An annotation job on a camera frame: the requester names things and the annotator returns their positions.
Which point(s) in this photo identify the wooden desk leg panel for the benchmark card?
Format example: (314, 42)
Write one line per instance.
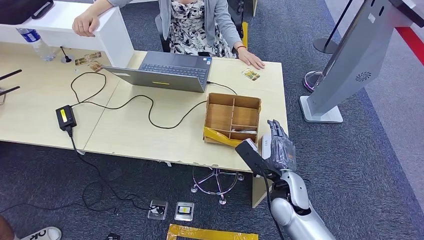
(260, 193)

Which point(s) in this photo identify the black bag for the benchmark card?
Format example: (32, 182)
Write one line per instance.
(18, 10)

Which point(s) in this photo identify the wooden furniture panel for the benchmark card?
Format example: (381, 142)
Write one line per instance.
(254, 6)

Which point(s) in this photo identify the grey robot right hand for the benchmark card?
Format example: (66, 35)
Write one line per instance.
(281, 152)

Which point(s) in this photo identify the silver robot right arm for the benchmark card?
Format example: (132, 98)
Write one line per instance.
(298, 212)

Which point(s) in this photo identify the black power adapter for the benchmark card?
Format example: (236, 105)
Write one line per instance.
(65, 116)

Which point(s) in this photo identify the white shoe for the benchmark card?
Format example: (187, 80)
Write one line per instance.
(41, 234)

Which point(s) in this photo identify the grey kiosk stand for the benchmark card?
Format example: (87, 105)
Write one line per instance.
(351, 66)

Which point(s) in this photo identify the person's right forearm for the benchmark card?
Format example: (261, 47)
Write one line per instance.
(102, 7)

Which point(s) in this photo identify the white room key card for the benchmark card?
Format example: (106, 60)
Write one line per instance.
(244, 131)

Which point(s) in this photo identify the person's left forearm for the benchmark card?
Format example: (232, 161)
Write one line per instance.
(228, 30)

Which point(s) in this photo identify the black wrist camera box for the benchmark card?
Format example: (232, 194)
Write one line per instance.
(251, 155)

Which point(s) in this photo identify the black yellow tool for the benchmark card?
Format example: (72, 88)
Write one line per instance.
(113, 237)

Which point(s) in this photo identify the clear round base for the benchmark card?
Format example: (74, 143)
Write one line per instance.
(311, 81)

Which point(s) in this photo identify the yellow tape strip on box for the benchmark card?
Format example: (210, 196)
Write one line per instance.
(222, 138)

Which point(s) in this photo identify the grey white card reader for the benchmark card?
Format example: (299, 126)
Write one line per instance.
(265, 147)

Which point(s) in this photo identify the yellow floor tape strip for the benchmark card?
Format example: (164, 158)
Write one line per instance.
(212, 234)

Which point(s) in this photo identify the white counter box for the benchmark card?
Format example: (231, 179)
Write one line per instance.
(66, 33)

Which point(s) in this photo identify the bystander's leg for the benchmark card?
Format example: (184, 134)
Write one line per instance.
(5, 228)

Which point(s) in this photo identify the chrome stool base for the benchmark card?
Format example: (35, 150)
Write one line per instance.
(215, 182)

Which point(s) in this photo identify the short yellow tape mark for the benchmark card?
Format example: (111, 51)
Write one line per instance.
(245, 34)

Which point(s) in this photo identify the person's left hand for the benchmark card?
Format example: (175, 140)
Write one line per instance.
(251, 60)

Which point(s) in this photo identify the red floor strip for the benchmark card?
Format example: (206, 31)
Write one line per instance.
(412, 41)

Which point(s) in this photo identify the grey laptop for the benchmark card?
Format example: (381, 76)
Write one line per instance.
(170, 69)

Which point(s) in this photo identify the floor socket with label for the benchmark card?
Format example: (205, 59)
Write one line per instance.
(184, 211)

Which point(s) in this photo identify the person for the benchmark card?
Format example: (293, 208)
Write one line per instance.
(195, 30)

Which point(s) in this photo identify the cardboard divider box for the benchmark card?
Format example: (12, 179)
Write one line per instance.
(218, 116)

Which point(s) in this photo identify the floor socket with plug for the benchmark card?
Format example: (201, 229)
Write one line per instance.
(157, 210)

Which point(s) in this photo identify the black stanchion pole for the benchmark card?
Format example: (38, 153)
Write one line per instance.
(325, 46)

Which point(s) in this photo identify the clear plastic water bottle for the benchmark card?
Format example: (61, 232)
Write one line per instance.
(39, 46)

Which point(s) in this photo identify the autumn trees ID card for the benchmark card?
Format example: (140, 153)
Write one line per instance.
(250, 75)

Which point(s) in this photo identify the person's right hand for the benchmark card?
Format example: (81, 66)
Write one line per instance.
(85, 24)

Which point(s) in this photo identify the clear plastic hand film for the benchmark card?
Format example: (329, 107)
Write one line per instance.
(284, 154)

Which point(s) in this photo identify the metal device edge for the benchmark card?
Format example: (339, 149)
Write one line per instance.
(2, 99)

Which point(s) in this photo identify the black antenna rod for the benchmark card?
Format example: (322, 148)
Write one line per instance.
(10, 75)
(9, 91)

